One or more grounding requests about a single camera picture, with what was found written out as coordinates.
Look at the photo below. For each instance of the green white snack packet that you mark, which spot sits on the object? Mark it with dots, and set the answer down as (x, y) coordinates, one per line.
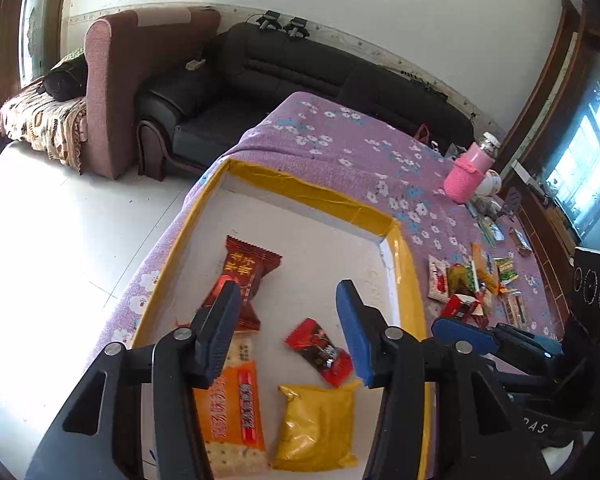
(506, 271)

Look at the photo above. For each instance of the red black candy packet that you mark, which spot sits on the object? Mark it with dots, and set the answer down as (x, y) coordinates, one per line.
(315, 342)

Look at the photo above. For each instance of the white charger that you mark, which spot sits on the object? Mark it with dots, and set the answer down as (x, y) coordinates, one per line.
(196, 65)

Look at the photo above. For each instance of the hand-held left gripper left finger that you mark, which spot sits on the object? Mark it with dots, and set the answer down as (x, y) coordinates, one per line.
(225, 330)

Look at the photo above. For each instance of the maroon fabric armchair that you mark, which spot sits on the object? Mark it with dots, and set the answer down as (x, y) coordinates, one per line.
(130, 85)

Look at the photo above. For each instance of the black cushion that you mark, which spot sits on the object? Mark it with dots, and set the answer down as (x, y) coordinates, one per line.
(67, 77)

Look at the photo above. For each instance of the green yellow snack packet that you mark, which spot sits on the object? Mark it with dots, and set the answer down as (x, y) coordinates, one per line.
(461, 280)

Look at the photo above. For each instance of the television screen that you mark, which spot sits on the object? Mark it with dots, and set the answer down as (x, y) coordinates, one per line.
(585, 160)

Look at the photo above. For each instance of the pink knitted sleeve bottle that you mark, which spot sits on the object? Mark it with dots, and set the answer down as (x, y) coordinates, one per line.
(467, 175)

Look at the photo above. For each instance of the wooden glass door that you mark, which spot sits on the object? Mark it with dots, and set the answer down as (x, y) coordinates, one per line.
(40, 20)

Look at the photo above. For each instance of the white red snack packet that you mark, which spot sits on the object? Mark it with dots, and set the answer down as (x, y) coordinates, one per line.
(437, 277)

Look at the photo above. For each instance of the orange cracker packet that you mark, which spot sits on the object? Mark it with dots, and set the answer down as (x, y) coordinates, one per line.
(240, 410)

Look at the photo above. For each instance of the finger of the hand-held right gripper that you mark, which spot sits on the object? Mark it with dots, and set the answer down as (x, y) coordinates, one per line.
(525, 345)
(465, 330)

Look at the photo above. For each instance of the orange flat snack packet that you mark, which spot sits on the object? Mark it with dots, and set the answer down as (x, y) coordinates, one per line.
(482, 267)

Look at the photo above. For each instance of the purple floral tablecloth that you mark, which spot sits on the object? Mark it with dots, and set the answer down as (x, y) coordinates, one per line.
(340, 145)

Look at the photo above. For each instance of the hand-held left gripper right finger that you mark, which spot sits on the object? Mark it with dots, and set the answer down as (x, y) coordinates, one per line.
(352, 330)

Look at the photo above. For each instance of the black clamp device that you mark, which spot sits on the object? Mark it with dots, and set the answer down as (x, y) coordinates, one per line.
(271, 20)
(295, 27)

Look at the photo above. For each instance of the white box with yellow tape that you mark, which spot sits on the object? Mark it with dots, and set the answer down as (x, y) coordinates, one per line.
(305, 240)

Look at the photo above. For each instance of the white slim device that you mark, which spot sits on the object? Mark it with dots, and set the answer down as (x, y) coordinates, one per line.
(530, 180)

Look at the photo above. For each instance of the wooden cabinet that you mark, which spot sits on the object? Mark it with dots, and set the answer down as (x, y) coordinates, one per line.
(540, 100)

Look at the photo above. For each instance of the white cup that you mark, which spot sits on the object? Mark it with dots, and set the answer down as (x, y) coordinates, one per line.
(489, 184)

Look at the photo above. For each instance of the black leather sofa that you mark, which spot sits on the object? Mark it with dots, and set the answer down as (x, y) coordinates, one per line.
(280, 70)

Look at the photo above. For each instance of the black phone stand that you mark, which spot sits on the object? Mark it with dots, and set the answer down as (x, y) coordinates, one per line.
(511, 204)

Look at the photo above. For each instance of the brown red snack packet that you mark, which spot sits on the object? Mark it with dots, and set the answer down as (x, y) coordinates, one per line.
(250, 265)

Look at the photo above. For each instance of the patterned sofa blanket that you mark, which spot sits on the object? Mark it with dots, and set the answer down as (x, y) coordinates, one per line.
(40, 120)

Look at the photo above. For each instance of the clear cracker packet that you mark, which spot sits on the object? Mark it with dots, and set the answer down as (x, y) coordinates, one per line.
(515, 310)

